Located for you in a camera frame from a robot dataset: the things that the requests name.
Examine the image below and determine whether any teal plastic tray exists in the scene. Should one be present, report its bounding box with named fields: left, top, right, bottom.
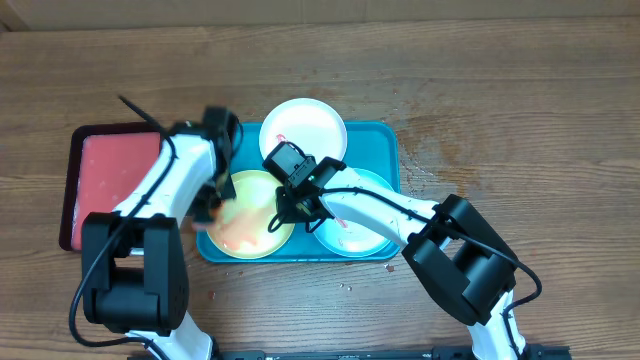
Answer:
left=196, top=122, right=400, bottom=263

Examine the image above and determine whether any yellow-green plate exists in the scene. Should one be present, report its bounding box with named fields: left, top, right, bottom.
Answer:
left=206, top=170, right=294, bottom=260

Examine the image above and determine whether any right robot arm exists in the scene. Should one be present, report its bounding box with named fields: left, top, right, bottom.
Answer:
left=263, top=142, right=526, bottom=359

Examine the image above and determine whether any light blue plate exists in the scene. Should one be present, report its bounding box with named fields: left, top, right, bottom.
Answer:
left=312, top=167, right=399, bottom=259

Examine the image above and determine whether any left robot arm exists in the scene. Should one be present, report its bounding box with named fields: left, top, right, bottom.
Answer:
left=68, top=107, right=243, bottom=359

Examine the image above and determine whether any dark green sponge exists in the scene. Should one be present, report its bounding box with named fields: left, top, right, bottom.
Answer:
left=191, top=208, right=220, bottom=232

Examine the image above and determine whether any red tray with dark rim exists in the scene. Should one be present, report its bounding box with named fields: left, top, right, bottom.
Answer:
left=58, top=122, right=161, bottom=251

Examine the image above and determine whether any white plate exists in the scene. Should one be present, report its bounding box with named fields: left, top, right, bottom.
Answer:
left=259, top=98, right=348, bottom=163

